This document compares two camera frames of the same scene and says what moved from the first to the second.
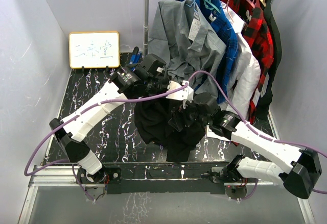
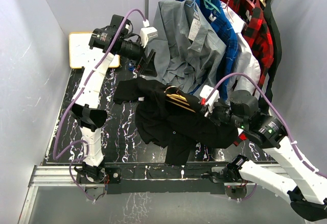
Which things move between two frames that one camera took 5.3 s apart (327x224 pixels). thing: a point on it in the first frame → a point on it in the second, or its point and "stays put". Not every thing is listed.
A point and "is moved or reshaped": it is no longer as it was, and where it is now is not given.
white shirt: (246, 80) stays put
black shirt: (152, 115) is moved or reshaped
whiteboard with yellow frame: (94, 50) stays put
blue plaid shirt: (209, 6) stays put
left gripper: (166, 80) → (149, 69)
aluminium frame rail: (55, 176) stays put
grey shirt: (189, 44) stays put
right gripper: (180, 112) → (219, 103)
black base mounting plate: (156, 177) stays put
